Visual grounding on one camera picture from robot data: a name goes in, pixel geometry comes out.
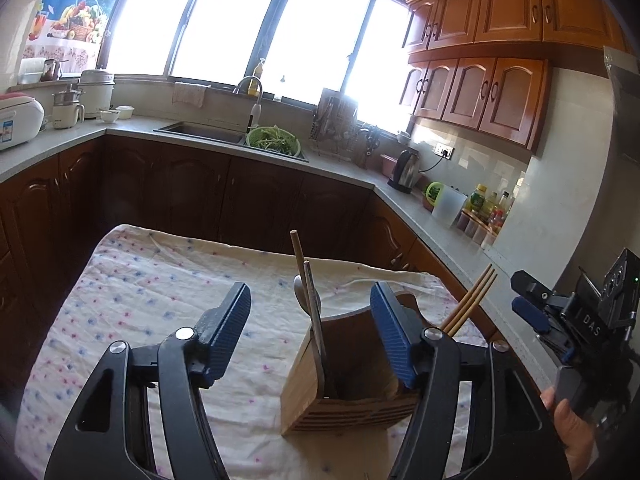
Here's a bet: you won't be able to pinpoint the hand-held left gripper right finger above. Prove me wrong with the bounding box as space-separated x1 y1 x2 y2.
370 280 573 480

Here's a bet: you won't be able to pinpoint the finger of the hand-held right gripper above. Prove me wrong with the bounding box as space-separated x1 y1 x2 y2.
512 296 576 366
510 270 567 307

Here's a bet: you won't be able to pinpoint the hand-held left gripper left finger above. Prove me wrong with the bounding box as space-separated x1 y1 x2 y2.
44 281 252 480

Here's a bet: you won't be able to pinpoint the wooden chopstick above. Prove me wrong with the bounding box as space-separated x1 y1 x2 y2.
442 268 497 336
290 230 323 346
447 274 499 338
439 263 493 333

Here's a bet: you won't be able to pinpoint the long-handled metal spoon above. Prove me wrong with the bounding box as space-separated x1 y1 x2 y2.
292 275 316 318

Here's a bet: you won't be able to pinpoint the wooden utensil holder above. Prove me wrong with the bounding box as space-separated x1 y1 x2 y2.
280 292 432 436

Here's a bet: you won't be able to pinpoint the dish rack with utensils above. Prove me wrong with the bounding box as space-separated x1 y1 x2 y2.
309 105 361 153

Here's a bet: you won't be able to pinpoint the person's right hand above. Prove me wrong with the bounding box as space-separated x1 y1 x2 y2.
540 387 603 480

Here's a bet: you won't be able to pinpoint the spice jar rack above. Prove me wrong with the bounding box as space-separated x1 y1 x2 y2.
457 210 501 248

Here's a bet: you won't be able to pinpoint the floral white tablecloth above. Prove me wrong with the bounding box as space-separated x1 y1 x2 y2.
15 224 493 480

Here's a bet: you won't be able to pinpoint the white plastic jug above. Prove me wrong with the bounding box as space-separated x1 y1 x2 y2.
431 187 468 228

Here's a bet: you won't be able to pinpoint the dark wooden lower cabinets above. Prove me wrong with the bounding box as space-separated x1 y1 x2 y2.
0 135 506 396

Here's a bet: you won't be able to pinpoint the steel electric kettle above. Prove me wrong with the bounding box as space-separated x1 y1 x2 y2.
387 149 421 195

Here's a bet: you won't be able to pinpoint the grey kitchen countertop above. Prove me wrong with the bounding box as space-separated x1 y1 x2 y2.
0 112 566 391

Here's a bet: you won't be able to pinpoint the knife and scissors holder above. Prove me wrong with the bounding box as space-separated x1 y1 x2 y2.
352 125 382 168

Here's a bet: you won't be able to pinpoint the green colander with vegetables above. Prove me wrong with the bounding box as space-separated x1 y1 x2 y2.
246 126 303 157

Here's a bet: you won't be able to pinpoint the steel kitchen sink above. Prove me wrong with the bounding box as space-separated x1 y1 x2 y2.
153 121 311 163

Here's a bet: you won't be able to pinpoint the range hood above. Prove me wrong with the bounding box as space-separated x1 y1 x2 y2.
602 45 640 161

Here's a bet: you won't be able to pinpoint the chrome sink faucet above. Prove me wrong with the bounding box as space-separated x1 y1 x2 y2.
234 76 264 133

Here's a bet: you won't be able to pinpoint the wooden upper cabinets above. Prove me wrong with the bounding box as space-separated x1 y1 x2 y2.
402 0 626 156

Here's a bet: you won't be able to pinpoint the wooden cutting board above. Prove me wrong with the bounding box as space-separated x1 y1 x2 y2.
317 87 358 126

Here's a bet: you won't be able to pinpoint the white hanging towel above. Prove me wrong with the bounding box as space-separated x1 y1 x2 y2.
172 81 208 108

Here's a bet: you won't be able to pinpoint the white bowls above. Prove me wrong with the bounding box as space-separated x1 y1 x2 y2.
99 105 136 123

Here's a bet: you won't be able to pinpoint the yellow soap bottle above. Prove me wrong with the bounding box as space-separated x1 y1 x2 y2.
248 57 266 98

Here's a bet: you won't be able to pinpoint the tall white electric cooker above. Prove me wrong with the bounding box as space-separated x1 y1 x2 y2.
80 67 117 118

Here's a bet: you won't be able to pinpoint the small steel electric pot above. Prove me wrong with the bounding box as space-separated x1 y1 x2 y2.
52 87 86 130

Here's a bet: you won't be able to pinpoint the white rice cooker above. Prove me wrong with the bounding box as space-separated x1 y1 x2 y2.
0 94 46 151

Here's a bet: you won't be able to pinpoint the large kitchen window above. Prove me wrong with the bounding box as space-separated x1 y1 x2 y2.
102 0 416 131

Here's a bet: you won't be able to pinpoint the white storage container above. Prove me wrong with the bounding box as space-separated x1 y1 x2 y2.
17 57 46 85

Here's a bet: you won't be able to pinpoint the tropical fruit wall poster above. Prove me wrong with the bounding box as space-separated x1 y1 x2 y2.
22 0 131 68

